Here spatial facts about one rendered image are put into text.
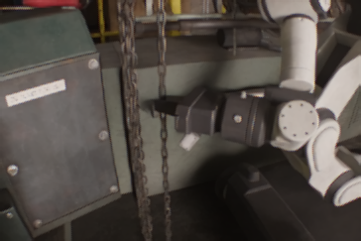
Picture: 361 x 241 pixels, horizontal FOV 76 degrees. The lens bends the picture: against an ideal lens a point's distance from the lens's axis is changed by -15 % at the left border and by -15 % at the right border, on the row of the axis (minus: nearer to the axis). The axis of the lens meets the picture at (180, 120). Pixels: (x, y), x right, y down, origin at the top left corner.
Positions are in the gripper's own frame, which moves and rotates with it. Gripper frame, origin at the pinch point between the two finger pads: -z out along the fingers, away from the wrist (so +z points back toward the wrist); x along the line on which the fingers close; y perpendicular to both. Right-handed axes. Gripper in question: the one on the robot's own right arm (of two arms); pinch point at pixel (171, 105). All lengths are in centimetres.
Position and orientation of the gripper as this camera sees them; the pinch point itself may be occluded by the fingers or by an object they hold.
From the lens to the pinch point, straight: 51.4
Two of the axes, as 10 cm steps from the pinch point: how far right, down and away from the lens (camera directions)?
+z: 9.3, 1.9, -3.3
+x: 3.8, -4.5, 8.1
